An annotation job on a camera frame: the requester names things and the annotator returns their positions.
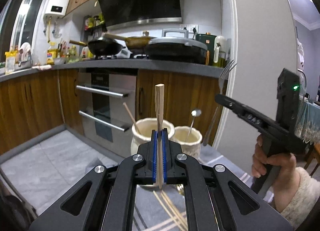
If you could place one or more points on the grey kitchen countertop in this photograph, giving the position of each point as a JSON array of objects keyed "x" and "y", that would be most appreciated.
[{"x": 168, "y": 66}]

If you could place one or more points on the golden pan with lid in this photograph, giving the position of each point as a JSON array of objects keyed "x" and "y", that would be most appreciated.
[{"x": 133, "y": 43}]

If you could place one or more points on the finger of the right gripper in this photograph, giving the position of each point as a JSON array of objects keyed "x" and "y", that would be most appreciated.
[{"x": 229, "y": 103}]

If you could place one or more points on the right hand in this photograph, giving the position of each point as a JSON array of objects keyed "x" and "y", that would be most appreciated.
[{"x": 287, "y": 182}]

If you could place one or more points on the fluffy white sleeve forearm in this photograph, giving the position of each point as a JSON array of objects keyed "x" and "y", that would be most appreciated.
[{"x": 303, "y": 210}]

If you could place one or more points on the gold fork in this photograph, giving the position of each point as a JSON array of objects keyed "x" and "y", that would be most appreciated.
[{"x": 180, "y": 189}]

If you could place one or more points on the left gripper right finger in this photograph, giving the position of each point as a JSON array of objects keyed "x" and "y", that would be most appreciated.
[{"x": 215, "y": 199}]

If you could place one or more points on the wooden chopstick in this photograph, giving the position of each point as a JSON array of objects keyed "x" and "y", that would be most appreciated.
[
  {"x": 168, "y": 208},
  {"x": 131, "y": 117},
  {"x": 175, "y": 205},
  {"x": 159, "y": 109}
]

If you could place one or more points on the silver spoon in holder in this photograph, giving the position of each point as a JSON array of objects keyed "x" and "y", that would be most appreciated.
[{"x": 194, "y": 113}]

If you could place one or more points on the built-in steel oven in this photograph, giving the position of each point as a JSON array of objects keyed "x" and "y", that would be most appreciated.
[{"x": 102, "y": 93}]

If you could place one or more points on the blue plaid tablecloth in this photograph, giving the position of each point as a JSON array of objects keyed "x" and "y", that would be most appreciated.
[{"x": 151, "y": 212}]

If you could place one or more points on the green kettle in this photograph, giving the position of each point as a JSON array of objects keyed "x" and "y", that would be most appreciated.
[{"x": 208, "y": 39}]

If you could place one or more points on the black wok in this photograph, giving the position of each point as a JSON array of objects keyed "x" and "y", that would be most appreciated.
[{"x": 101, "y": 46}]

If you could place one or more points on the white water heater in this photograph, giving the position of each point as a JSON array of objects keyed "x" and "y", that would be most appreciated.
[{"x": 56, "y": 8}]

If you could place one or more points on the white refrigerator side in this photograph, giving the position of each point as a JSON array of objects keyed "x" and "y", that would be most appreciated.
[{"x": 262, "y": 41}]

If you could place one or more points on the wooden kitchen cabinets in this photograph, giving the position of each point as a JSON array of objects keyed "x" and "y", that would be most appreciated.
[{"x": 37, "y": 103}]

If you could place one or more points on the kitchen window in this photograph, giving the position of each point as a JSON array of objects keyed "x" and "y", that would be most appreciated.
[{"x": 18, "y": 21}]

